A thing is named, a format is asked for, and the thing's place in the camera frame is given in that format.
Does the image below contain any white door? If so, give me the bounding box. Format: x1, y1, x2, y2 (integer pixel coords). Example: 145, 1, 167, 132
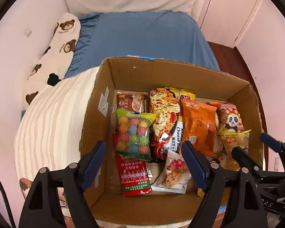
201, 0, 262, 48

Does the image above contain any orange snack packet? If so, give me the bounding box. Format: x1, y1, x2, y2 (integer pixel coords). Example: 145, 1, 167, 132
181, 96, 217, 157

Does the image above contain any wall switch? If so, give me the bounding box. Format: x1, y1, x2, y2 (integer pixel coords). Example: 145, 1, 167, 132
24, 27, 32, 38

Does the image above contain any panda snack packet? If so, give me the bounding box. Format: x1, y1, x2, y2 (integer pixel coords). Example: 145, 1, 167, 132
210, 101, 244, 134

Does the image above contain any white cookie packet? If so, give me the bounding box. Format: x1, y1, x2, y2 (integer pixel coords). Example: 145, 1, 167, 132
151, 150, 192, 194

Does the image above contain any cheese noodle packet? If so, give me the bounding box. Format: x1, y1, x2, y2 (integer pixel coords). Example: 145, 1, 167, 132
149, 88, 181, 161

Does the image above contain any red long snack packet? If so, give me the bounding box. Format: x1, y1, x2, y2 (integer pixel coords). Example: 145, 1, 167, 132
112, 133, 152, 197

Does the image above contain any yellow packet at back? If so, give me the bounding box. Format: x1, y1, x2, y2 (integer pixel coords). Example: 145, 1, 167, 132
165, 87, 196, 101

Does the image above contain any wall socket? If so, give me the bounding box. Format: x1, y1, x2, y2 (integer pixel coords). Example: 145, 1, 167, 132
274, 158, 280, 172

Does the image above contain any bear print bolster pillow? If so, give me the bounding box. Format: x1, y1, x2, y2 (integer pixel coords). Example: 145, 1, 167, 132
23, 13, 81, 110

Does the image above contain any yellow chip packet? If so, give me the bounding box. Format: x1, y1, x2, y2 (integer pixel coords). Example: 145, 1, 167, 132
213, 130, 251, 171

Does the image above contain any colourful candy ball bag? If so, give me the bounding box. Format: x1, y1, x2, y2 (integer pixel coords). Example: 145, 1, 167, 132
113, 108, 155, 162

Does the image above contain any cardboard milk box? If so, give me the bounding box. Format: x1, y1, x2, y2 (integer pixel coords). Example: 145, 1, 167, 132
80, 57, 264, 227

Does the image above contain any brown shrimp snack packet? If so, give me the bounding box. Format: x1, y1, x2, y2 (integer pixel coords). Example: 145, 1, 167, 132
117, 93, 147, 113

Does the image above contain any blue bed sheet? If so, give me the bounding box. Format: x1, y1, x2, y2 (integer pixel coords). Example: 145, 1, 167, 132
65, 11, 220, 78

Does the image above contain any striped pink quilt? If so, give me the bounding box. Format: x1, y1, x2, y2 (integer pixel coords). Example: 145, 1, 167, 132
14, 67, 99, 197

